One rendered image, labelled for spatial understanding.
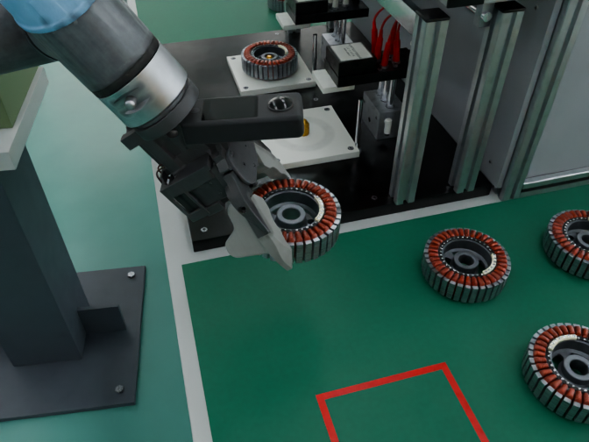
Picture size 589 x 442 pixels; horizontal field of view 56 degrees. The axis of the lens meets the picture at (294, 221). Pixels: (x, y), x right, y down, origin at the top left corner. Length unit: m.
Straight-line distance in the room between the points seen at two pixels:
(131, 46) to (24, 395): 1.27
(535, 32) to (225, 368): 0.57
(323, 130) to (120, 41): 0.54
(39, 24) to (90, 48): 0.04
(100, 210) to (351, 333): 1.52
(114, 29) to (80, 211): 1.65
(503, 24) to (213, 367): 0.54
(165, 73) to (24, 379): 1.27
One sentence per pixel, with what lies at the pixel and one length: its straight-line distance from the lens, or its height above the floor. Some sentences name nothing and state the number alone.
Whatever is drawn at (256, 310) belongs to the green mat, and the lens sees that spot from 0.72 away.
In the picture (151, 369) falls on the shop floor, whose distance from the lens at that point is 1.60.
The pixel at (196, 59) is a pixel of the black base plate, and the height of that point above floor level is 0.77.
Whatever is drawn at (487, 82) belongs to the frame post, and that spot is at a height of 0.96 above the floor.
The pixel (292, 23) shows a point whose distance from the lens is 1.11.
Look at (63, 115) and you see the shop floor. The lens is 2.69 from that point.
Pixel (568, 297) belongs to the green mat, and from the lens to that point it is 0.81.
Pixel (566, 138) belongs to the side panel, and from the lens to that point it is 0.93.
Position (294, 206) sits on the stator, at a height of 0.90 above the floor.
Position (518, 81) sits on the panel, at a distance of 0.84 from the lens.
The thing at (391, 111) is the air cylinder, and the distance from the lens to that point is 0.95.
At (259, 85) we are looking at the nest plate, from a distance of 1.10.
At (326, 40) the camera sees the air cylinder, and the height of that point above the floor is 0.82.
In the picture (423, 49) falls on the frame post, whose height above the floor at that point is 1.02.
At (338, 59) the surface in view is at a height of 0.92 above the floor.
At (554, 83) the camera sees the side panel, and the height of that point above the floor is 0.95.
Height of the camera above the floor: 1.31
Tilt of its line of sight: 43 degrees down
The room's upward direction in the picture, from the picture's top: straight up
